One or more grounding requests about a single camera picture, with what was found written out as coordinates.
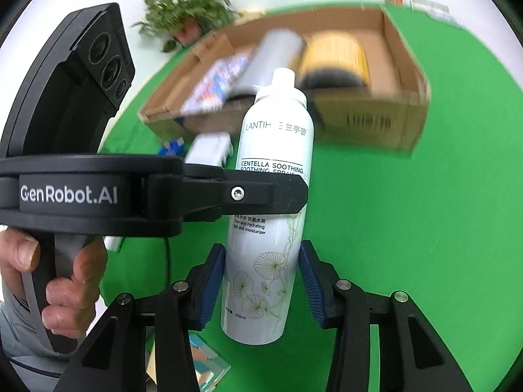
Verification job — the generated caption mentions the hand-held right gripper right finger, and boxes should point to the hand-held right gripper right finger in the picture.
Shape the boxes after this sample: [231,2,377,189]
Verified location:
[298,240,475,392]

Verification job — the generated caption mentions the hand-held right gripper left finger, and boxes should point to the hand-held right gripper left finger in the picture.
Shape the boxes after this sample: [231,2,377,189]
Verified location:
[51,243,227,392]

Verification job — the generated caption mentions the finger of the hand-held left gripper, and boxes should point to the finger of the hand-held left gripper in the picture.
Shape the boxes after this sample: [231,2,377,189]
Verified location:
[182,167,309,224]

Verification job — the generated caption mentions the white spray bottle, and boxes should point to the white spray bottle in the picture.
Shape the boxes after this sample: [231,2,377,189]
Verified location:
[221,67,315,346]

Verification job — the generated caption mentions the blue stapler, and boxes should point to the blue stapler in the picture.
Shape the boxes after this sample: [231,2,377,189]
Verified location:
[157,139,186,158]

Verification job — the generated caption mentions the colourful cartoon puzzle box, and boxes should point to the colourful cartoon puzzle box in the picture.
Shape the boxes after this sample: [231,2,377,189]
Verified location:
[180,52,256,116]

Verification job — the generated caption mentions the large cardboard box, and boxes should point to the large cardboard box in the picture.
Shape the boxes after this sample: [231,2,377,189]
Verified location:
[139,6,431,154]

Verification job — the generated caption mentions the silver metal can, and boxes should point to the silver metal can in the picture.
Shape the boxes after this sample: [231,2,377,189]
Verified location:
[227,30,305,103]

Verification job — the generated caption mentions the yellow and black jar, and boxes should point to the yellow and black jar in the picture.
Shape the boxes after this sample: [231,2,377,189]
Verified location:
[298,33,372,90]

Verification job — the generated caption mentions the person's left hand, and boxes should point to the person's left hand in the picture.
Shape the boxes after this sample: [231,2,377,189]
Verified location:
[0,229,109,340]

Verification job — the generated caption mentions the small potted green plant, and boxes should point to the small potted green plant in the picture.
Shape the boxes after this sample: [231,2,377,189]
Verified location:
[133,0,242,53]

